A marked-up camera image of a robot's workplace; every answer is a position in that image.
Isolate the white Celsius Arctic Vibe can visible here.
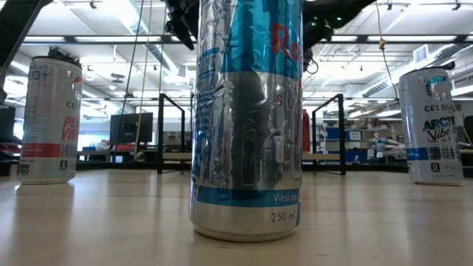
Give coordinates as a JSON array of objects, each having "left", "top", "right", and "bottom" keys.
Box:
[{"left": 398, "top": 66, "right": 465, "bottom": 185}]

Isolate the blue silver Red Bull can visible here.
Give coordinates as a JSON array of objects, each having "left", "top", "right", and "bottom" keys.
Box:
[{"left": 188, "top": 0, "right": 304, "bottom": 243}]

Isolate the black computer monitor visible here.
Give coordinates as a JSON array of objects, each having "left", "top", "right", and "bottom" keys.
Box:
[{"left": 109, "top": 112, "right": 154, "bottom": 145}]

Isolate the white Celsius Peach Vibe can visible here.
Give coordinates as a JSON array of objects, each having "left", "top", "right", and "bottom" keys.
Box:
[{"left": 17, "top": 55, "right": 84, "bottom": 185}]

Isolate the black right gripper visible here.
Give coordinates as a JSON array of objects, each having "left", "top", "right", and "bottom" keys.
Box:
[{"left": 302, "top": 0, "right": 334, "bottom": 50}]

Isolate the black hanging cable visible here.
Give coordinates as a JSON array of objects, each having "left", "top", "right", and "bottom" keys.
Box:
[{"left": 112, "top": 0, "right": 145, "bottom": 160}]

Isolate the red soda can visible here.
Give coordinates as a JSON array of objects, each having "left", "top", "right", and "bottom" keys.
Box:
[{"left": 302, "top": 109, "right": 311, "bottom": 154}]

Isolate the black hanging device with cable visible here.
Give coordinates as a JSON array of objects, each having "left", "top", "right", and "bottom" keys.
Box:
[{"left": 302, "top": 47, "right": 319, "bottom": 75}]

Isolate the wooden shelf with black frame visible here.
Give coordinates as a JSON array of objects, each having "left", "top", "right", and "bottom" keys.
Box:
[{"left": 157, "top": 92, "right": 347, "bottom": 177}]

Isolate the background work table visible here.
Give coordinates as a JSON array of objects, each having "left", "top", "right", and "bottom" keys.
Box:
[{"left": 69, "top": 147, "right": 160, "bottom": 164}]

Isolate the shelving with blue bins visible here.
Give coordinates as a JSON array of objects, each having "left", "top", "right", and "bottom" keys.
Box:
[{"left": 324, "top": 125, "right": 370, "bottom": 163}]

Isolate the black aluminium table frame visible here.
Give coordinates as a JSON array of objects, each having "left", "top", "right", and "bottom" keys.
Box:
[{"left": 0, "top": 159, "right": 473, "bottom": 177}]

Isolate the yellow knotted hanging cord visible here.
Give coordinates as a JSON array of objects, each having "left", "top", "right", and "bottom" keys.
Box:
[{"left": 375, "top": 0, "right": 400, "bottom": 100}]

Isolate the black ceiling camera cluster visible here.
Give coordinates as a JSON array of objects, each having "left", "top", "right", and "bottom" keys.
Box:
[{"left": 47, "top": 47, "right": 83, "bottom": 69}]

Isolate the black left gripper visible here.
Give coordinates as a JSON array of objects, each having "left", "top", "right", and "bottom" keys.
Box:
[{"left": 165, "top": 0, "right": 200, "bottom": 51}]

